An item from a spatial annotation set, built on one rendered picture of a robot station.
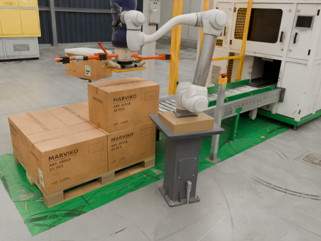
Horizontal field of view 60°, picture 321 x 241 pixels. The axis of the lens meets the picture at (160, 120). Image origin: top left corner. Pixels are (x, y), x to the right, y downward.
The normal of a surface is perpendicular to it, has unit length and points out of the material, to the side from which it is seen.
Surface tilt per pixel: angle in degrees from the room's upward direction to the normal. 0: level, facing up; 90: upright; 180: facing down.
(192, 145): 90
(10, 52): 90
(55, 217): 0
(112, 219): 0
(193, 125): 90
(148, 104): 90
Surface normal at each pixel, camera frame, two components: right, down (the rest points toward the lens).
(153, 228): 0.04, -0.93
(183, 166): 0.35, 0.36
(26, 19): 0.65, 0.30
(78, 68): -0.48, 0.30
